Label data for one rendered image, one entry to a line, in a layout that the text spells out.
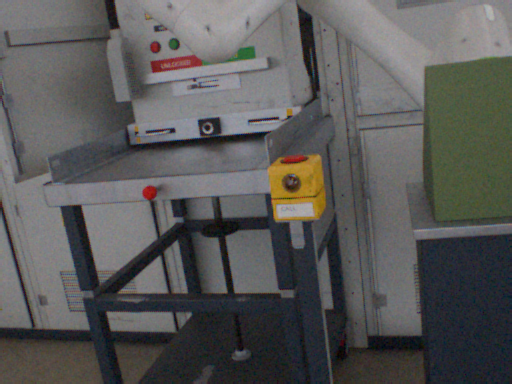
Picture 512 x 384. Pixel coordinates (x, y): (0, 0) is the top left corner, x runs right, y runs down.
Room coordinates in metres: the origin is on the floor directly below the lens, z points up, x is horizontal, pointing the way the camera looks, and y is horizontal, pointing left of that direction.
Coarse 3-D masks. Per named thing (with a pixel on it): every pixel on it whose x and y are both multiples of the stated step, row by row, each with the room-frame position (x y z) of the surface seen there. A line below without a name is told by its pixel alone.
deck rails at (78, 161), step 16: (304, 112) 1.55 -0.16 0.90; (320, 112) 1.77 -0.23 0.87; (288, 128) 1.35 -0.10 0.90; (304, 128) 1.52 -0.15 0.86; (96, 144) 1.54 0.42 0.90; (112, 144) 1.62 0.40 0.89; (128, 144) 1.70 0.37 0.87; (144, 144) 1.77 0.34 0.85; (272, 144) 1.20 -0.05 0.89; (288, 144) 1.34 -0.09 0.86; (48, 160) 1.34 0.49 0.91; (64, 160) 1.40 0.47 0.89; (80, 160) 1.46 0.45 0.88; (96, 160) 1.53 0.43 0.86; (112, 160) 1.55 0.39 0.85; (272, 160) 1.19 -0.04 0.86; (64, 176) 1.38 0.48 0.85; (80, 176) 1.39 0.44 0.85
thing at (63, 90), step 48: (0, 0) 1.57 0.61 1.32; (48, 0) 1.72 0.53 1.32; (96, 0) 1.89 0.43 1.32; (0, 48) 1.51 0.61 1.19; (48, 48) 1.69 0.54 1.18; (96, 48) 1.86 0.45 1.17; (0, 96) 1.49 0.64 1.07; (48, 96) 1.65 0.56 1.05; (96, 96) 1.82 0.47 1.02; (0, 144) 1.47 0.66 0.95; (48, 144) 1.62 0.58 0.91
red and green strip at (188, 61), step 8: (240, 48) 1.59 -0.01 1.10; (248, 48) 1.58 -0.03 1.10; (184, 56) 1.64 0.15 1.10; (192, 56) 1.64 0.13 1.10; (240, 56) 1.59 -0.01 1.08; (248, 56) 1.59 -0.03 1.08; (152, 64) 1.68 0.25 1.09; (160, 64) 1.67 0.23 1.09; (168, 64) 1.66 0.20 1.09; (176, 64) 1.65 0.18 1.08; (184, 64) 1.65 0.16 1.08; (192, 64) 1.64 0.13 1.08; (200, 64) 1.63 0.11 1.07; (208, 64) 1.62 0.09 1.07
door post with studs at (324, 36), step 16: (320, 32) 1.81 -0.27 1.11; (320, 48) 1.81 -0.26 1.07; (336, 48) 1.79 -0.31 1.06; (320, 64) 1.81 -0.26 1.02; (336, 64) 1.79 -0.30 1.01; (320, 80) 1.81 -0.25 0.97; (336, 80) 1.79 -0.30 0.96; (336, 96) 1.79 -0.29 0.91; (336, 112) 1.80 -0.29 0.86; (336, 128) 1.80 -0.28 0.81; (336, 144) 1.80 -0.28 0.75; (352, 192) 1.79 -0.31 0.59; (352, 208) 1.79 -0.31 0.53; (352, 224) 1.79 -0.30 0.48; (352, 240) 1.79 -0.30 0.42; (352, 256) 1.80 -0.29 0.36; (352, 272) 1.80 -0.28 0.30; (352, 288) 1.80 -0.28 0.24
